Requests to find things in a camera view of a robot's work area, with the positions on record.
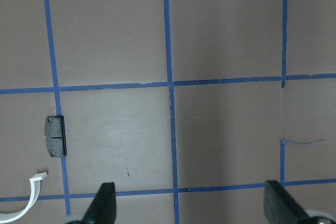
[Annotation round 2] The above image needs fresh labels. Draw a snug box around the white curved plastic part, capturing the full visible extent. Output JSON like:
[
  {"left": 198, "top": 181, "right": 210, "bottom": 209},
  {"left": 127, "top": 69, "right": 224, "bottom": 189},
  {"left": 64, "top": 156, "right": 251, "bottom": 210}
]
[{"left": 1, "top": 172, "right": 48, "bottom": 223}]

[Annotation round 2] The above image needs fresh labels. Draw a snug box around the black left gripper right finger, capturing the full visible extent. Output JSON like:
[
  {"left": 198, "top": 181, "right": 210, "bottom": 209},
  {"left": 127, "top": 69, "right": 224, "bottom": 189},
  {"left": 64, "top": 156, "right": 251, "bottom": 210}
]
[{"left": 264, "top": 180, "right": 309, "bottom": 223}]

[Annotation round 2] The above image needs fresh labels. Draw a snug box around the black brake pad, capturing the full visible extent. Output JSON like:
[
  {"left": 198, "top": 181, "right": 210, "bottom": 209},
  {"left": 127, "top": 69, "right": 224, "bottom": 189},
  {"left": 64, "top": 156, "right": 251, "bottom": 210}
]
[{"left": 45, "top": 115, "right": 67, "bottom": 158}]

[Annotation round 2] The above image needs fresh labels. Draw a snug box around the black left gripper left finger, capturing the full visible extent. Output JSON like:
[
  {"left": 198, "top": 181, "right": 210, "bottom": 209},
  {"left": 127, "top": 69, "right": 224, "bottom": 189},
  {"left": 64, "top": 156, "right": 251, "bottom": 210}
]
[{"left": 81, "top": 182, "right": 117, "bottom": 224}]

